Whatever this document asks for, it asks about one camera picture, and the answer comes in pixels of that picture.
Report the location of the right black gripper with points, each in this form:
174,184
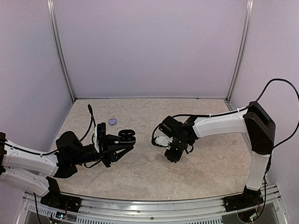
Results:
174,157

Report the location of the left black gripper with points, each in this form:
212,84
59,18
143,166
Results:
110,153

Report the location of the black earbud charging case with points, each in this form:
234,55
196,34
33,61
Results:
127,136

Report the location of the lilac earbud charging case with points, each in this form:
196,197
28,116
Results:
112,121

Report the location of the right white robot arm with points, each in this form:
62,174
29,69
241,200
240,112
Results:
252,120

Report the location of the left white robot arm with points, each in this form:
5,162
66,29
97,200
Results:
37,172

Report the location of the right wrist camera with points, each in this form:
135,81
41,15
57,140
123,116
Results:
162,141

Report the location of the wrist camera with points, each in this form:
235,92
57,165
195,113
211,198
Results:
162,141
100,138

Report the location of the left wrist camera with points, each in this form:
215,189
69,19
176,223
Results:
100,138

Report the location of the front aluminium rail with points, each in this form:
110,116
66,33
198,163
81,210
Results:
94,210

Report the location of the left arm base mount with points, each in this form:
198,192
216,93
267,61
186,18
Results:
55,199

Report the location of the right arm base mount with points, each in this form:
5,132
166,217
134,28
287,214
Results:
247,198

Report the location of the left aluminium frame post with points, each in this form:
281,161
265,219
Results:
59,49

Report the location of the aluminium frame post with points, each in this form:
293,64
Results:
59,49
242,49

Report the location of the right aluminium frame post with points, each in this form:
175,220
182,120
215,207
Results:
242,49

